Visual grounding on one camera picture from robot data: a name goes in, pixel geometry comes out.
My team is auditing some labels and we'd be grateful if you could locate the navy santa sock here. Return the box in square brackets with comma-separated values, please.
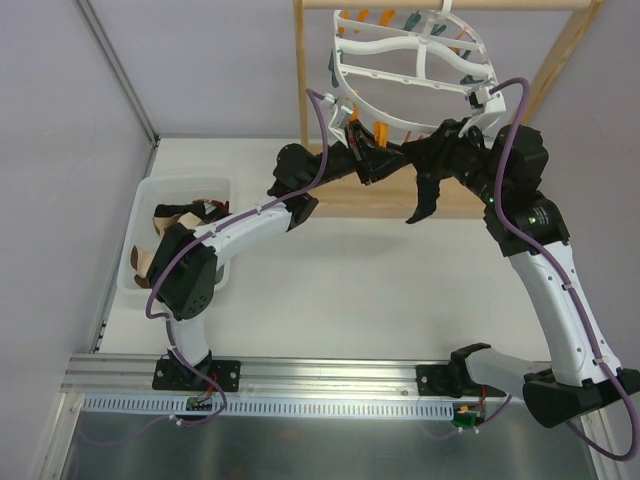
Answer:
[405, 172, 443, 225]

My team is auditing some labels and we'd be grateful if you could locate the white plastic clip hanger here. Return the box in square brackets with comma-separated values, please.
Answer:
[331, 1, 498, 134]

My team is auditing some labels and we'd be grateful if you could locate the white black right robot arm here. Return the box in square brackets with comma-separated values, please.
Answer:
[401, 120, 639, 428]

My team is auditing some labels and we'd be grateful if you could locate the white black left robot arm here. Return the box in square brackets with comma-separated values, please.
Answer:
[145, 122, 409, 392]

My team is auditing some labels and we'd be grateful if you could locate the wooden hanger stand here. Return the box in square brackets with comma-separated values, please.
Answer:
[292, 1, 606, 219]

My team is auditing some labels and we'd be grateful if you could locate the pile of dark socks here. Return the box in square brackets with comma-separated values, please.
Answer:
[153, 199, 230, 229]

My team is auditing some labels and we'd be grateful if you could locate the white perforated plastic basket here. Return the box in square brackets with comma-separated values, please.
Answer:
[117, 173, 235, 303]

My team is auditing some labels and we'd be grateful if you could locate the beige brown sock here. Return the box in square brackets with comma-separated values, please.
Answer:
[129, 205, 203, 290]

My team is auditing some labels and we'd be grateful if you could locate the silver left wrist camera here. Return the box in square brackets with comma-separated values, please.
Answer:
[321, 93, 355, 145]

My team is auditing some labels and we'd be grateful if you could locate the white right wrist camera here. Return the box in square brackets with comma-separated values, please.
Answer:
[459, 86, 506, 137]

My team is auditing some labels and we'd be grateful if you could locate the aluminium mounting rail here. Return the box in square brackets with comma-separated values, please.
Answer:
[60, 352, 556, 399]

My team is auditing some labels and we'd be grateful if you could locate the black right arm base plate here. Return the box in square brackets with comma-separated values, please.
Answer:
[415, 364, 507, 399]

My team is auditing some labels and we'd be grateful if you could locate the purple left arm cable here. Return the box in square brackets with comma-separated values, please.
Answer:
[144, 88, 336, 426]

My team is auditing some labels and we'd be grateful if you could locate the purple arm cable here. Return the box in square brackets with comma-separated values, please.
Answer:
[490, 77, 636, 460]
[144, 88, 336, 426]

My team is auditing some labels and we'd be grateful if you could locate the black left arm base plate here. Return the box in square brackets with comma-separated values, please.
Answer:
[151, 356, 241, 393]

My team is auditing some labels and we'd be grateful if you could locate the white slotted cable duct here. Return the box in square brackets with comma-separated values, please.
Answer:
[82, 394, 454, 421]

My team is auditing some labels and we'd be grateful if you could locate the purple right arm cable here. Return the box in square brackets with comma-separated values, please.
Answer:
[490, 77, 636, 460]

